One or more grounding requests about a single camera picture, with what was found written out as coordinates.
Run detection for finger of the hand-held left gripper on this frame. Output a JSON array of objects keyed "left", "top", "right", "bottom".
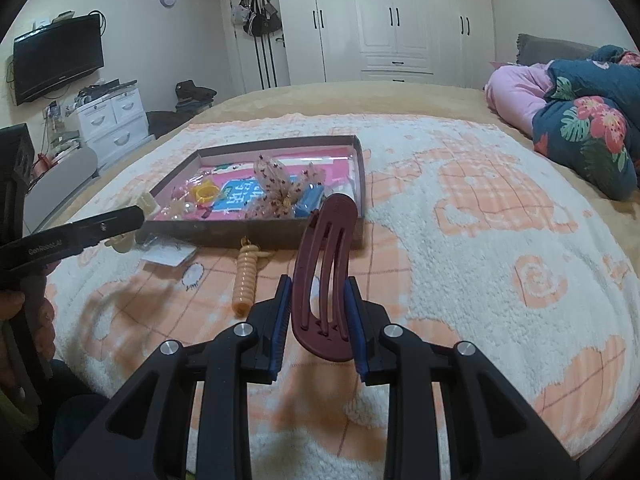
[{"left": 65, "top": 205, "right": 147, "bottom": 252}]

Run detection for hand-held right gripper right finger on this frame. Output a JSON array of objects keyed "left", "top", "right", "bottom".
[{"left": 345, "top": 277, "right": 583, "bottom": 480}]

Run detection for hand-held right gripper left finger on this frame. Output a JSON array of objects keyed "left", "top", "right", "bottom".
[{"left": 55, "top": 275, "right": 293, "bottom": 480}]

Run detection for maroon hair clip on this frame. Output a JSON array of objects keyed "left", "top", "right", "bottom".
[{"left": 291, "top": 195, "right": 362, "bottom": 362}]

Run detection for clear pearl hair accessory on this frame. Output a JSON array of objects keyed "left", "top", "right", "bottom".
[{"left": 172, "top": 185, "right": 202, "bottom": 217}]

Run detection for brown cardboard box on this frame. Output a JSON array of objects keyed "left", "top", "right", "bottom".
[{"left": 137, "top": 134, "right": 368, "bottom": 251}]

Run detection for beige dotted bow hair clip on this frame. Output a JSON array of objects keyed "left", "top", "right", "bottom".
[{"left": 245, "top": 155, "right": 328, "bottom": 221}]

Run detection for person's left hand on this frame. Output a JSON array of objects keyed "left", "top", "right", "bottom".
[{"left": 0, "top": 287, "right": 57, "bottom": 361}]

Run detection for white rounded panel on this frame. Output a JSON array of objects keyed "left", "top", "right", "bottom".
[{"left": 25, "top": 149, "right": 99, "bottom": 233}]

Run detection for clear plastic packet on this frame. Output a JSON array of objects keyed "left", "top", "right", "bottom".
[{"left": 141, "top": 242, "right": 198, "bottom": 267}]

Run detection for white drawer cabinet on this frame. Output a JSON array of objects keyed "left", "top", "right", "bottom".
[{"left": 75, "top": 87, "right": 150, "bottom": 171}]

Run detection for dark cloth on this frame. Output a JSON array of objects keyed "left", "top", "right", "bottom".
[{"left": 147, "top": 110, "right": 193, "bottom": 138}]

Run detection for white and orange plush blanket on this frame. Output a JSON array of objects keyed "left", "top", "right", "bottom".
[{"left": 47, "top": 112, "right": 640, "bottom": 480}]

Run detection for black set-top box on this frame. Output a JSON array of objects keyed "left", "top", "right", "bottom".
[{"left": 80, "top": 79, "right": 138, "bottom": 103}]

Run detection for black bag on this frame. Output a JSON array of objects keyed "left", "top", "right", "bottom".
[{"left": 175, "top": 80, "right": 218, "bottom": 111}]

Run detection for white door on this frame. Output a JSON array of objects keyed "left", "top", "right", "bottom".
[{"left": 222, "top": 0, "right": 292, "bottom": 95}]

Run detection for hanging bags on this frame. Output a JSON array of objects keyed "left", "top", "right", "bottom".
[{"left": 232, "top": 0, "right": 283, "bottom": 37}]

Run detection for pink pillow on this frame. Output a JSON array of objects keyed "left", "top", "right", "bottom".
[{"left": 484, "top": 62, "right": 556, "bottom": 136}]

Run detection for blue floral quilt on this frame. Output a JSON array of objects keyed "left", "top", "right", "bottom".
[{"left": 531, "top": 45, "right": 640, "bottom": 201}]

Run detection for white wardrobe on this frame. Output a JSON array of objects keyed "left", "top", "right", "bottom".
[{"left": 196, "top": 0, "right": 496, "bottom": 90}]

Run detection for orange spiral hair tie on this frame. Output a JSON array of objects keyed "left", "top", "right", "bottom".
[{"left": 231, "top": 240, "right": 263, "bottom": 317}]

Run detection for black wall television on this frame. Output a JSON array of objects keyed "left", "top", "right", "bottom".
[{"left": 12, "top": 14, "right": 106, "bottom": 107}]

